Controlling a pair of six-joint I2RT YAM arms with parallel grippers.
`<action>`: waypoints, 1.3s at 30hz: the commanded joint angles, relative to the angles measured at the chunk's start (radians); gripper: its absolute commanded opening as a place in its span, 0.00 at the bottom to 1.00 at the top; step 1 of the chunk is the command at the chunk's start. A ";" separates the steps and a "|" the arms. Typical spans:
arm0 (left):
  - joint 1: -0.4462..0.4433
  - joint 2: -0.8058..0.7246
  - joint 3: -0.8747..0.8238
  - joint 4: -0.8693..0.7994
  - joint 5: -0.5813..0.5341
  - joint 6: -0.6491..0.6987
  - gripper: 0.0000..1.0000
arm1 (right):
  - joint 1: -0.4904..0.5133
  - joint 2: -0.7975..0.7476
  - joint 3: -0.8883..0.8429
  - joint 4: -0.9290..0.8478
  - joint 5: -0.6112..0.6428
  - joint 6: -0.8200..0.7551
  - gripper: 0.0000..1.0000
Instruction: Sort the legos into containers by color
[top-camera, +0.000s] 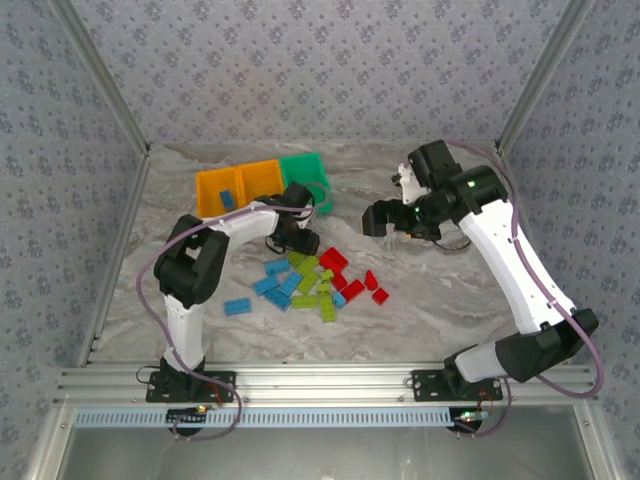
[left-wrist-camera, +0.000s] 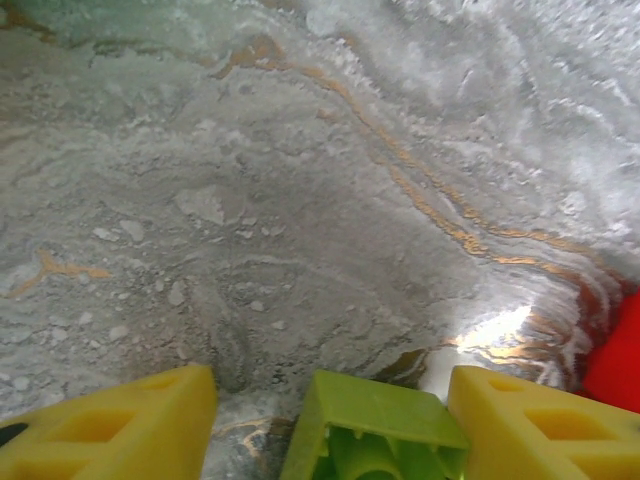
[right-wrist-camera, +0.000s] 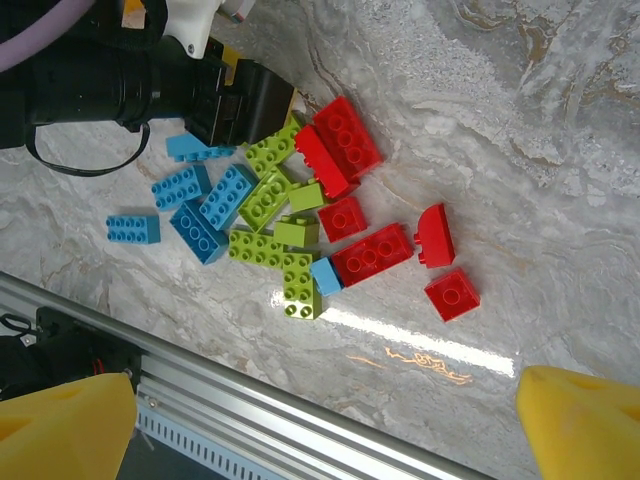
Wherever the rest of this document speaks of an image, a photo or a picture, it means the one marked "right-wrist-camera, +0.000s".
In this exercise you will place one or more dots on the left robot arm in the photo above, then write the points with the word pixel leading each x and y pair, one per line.
pixel 75 90

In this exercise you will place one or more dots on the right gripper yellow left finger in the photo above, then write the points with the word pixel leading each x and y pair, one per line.
pixel 60 430

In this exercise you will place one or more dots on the curved red lego brick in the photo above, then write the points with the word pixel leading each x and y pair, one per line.
pixel 435 235

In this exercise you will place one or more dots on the small red lego brick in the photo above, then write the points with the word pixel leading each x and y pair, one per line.
pixel 342 218
pixel 452 295

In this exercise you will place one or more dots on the aluminium front rail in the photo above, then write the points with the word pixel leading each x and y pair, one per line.
pixel 250 400

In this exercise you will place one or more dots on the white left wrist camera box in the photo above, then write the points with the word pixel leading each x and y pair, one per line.
pixel 190 25

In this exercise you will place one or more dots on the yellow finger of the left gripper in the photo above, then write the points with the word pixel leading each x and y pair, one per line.
pixel 296 101
pixel 231 56

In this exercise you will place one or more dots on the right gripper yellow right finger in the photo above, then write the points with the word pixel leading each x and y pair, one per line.
pixel 585 430

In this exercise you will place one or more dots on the small green lego brick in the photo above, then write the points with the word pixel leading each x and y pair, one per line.
pixel 306 196
pixel 296 232

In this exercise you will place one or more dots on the small blue lego brick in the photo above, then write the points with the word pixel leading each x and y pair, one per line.
pixel 326 276

